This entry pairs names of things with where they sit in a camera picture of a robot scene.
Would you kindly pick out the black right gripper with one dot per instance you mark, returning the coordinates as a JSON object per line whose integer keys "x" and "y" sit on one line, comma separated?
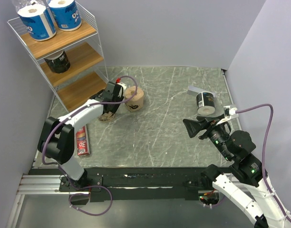
{"x": 192, "y": 126}

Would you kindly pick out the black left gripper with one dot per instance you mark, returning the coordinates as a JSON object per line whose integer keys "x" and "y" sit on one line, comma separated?
{"x": 120, "y": 98}

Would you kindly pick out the black paper roll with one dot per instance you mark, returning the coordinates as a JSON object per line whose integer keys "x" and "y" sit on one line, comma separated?
{"x": 58, "y": 62}
{"x": 205, "y": 103}

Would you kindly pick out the brown paper roll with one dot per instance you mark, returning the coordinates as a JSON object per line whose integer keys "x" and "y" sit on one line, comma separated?
{"x": 106, "y": 117}
{"x": 137, "y": 102}

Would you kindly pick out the blue monster paper roll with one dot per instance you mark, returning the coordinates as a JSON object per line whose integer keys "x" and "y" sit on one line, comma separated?
{"x": 66, "y": 14}

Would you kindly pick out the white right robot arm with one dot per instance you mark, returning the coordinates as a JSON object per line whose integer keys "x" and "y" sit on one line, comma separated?
{"x": 262, "y": 207}

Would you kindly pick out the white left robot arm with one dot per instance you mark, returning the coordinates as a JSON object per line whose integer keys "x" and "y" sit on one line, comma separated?
{"x": 57, "y": 141}

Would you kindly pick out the grey small box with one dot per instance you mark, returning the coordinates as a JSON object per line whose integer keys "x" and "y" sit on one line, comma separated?
{"x": 194, "y": 91}

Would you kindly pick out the red toothpaste box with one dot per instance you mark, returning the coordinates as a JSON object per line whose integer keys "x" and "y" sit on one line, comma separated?
{"x": 82, "y": 142}

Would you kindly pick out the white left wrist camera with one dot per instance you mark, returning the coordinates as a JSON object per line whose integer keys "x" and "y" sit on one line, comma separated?
{"x": 122, "y": 86}

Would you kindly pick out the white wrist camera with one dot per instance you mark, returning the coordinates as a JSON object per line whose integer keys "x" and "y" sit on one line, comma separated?
{"x": 122, "y": 86}
{"x": 230, "y": 112}

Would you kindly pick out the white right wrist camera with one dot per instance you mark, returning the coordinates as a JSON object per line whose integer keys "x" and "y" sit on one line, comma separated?
{"x": 230, "y": 112}

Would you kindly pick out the white wire wooden shelf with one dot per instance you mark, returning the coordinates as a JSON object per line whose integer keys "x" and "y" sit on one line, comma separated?
{"x": 87, "y": 74}

